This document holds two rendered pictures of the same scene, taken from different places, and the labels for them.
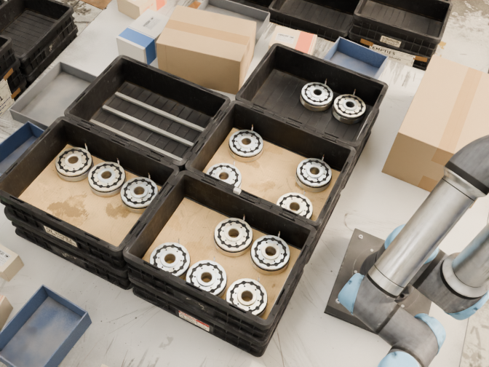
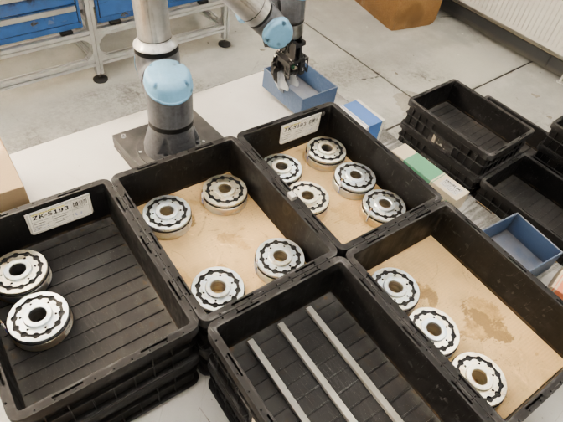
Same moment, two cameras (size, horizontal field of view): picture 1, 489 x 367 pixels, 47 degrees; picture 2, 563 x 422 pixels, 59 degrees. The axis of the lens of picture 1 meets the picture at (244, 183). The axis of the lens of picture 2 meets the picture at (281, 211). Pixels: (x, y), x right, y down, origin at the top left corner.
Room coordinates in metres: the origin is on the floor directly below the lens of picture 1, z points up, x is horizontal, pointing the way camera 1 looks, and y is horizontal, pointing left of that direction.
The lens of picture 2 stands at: (1.51, 0.32, 1.67)
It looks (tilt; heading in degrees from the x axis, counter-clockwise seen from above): 47 degrees down; 206
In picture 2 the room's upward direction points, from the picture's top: 10 degrees clockwise
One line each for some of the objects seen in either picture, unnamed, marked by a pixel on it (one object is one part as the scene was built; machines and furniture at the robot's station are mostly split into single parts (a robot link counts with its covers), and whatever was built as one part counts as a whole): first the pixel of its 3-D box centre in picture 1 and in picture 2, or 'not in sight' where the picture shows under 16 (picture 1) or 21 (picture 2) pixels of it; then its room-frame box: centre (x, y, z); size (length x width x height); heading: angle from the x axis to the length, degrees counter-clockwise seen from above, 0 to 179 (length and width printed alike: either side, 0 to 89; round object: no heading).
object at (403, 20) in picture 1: (391, 46); not in sight; (2.19, -0.65, 0.37); 0.40 x 0.30 x 0.45; 71
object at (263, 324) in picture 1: (221, 243); (335, 168); (0.70, 0.04, 0.92); 0.40 x 0.30 x 0.02; 68
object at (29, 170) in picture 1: (91, 191); (458, 312); (0.85, 0.41, 0.87); 0.40 x 0.30 x 0.11; 68
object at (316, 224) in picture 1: (271, 160); (220, 217); (0.98, -0.07, 0.92); 0.40 x 0.30 x 0.02; 68
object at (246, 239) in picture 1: (233, 234); (307, 197); (0.76, 0.02, 0.86); 0.10 x 0.10 x 0.01
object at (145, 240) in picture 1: (220, 253); (331, 184); (0.70, 0.04, 0.87); 0.40 x 0.30 x 0.11; 68
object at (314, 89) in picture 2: not in sight; (299, 86); (0.25, -0.31, 0.75); 0.20 x 0.15 x 0.07; 72
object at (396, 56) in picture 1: (388, 62); not in sight; (2.04, -0.61, 0.41); 0.31 x 0.02 x 0.16; 71
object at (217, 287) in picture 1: (206, 278); (355, 177); (0.63, 0.07, 0.86); 0.10 x 0.10 x 0.01
